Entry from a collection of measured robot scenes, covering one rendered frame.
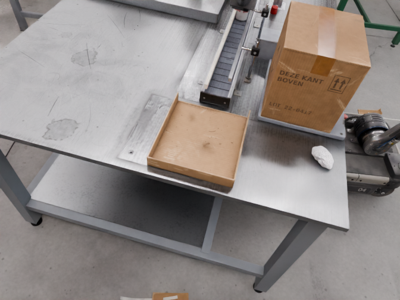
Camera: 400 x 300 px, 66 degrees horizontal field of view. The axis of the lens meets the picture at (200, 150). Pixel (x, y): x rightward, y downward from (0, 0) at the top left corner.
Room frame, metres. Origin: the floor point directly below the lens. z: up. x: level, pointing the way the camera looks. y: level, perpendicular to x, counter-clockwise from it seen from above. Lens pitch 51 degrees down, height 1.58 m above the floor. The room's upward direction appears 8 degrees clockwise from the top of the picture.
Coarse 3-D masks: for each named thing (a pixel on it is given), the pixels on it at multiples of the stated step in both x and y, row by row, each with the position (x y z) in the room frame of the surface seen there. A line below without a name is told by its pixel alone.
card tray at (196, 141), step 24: (168, 120) 0.72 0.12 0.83; (192, 120) 0.74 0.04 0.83; (216, 120) 0.75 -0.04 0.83; (240, 120) 0.77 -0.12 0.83; (168, 144) 0.62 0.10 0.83; (192, 144) 0.63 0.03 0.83; (216, 144) 0.65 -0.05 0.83; (240, 144) 0.66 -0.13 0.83; (168, 168) 0.52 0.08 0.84; (192, 168) 0.51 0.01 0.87; (216, 168) 0.55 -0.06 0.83
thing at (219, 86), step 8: (232, 24) 1.31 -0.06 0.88; (240, 24) 1.32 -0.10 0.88; (232, 32) 1.25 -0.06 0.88; (240, 32) 1.26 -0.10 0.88; (232, 40) 1.18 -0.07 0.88; (224, 48) 1.12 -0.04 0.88; (232, 48) 1.13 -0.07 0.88; (224, 56) 1.06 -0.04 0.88; (232, 56) 1.07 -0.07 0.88; (224, 64) 1.01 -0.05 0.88; (232, 64) 1.02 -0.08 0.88; (216, 72) 0.95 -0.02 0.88; (224, 72) 0.96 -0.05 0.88; (216, 80) 0.91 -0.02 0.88; (224, 80) 0.91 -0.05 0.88; (232, 80) 0.92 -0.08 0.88; (208, 88) 0.86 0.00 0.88; (216, 88) 0.86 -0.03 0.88; (224, 88) 0.87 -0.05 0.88; (224, 96) 0.83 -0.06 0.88
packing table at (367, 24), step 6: (342, 0) 2.94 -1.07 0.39; (354, 0) 3.49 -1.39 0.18; (342, 6) 2.94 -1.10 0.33; (360, 6) 3.32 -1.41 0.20; (360, 12) 3.23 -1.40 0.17; (366, 18) 3.06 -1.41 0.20; (366, 24) 2.96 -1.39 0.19; (372, 24) 2.97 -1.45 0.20; (378, 24) 2.98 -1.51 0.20; (384, 24) 2.99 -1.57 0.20; (390, 30) 2.97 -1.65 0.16; (396, 30) 2.98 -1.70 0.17; (396, 36) 2.98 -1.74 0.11; (396, 42) 2.97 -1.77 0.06
